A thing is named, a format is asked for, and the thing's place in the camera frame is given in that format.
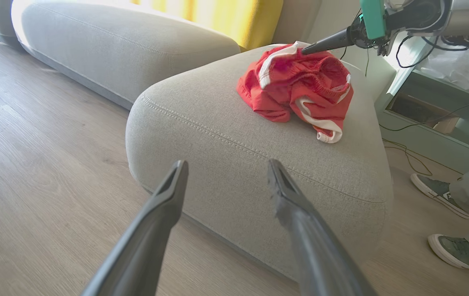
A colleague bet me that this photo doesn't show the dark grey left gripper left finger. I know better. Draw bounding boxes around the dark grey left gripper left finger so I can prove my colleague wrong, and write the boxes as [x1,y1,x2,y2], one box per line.
[82,160,189,296]

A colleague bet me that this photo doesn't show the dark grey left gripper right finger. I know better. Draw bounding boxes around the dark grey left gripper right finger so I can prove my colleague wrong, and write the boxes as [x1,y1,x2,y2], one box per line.
[267,159,377,296]

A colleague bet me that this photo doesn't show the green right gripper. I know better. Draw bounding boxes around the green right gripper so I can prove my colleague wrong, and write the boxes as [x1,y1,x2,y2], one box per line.
[301,0,453,57]

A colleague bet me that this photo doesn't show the red shorts with white stripes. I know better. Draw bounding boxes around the red shorts with white stripes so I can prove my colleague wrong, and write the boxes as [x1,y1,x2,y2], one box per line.
[237,41,354,144]

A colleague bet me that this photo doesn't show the grey sofa back cushion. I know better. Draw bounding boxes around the grey sofa back cushion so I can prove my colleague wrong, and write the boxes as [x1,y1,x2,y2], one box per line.
[271,0,324,45]

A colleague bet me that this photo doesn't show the yellow sofa cushion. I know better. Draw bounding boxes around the yellow sofa cushion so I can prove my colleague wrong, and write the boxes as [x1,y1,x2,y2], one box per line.
[131,0,284,51]

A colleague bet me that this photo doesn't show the pale green low cabinet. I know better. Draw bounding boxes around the pale green low cabinet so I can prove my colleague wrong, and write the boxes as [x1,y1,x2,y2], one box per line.
[375,35,469,174]

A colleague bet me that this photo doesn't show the grey sneaker with white sole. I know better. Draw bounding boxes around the grey sneaker with white sole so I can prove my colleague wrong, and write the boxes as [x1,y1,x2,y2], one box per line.
[410,173,469,220]
[428,234,469,272]

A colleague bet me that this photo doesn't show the clear plastic bag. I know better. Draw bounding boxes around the clear plastic bag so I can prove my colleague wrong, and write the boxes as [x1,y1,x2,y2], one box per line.
[417,38,469,96]

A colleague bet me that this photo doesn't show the long grey sofa section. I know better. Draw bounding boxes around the long grey sofa section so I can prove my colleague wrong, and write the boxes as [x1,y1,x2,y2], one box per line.
[11,0,241,110]

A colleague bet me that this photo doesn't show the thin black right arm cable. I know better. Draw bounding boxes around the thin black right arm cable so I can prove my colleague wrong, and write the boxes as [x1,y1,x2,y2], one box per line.
[395,34,469,69]

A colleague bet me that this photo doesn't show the thin black floor cable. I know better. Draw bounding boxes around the thin black floor cable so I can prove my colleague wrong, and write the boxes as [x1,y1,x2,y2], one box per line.
[382,138,433,177]

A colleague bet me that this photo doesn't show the long thin black cable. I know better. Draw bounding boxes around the long thin black cable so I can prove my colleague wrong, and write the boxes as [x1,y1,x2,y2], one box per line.
[379,93,469,133]

